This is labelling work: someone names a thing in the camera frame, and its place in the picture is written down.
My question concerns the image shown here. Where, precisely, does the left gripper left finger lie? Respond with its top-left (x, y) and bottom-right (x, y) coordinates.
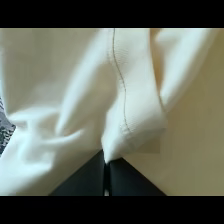
top-left (49, 149), bottom-right (107, 197)

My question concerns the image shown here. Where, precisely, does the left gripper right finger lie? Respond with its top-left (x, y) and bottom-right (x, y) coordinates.
top-left (107, 157), bottom-right (167, 197)

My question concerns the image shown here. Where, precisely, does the white shirt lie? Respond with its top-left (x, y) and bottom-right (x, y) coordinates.
top-left (0, 27), bottom-right (219, 197)

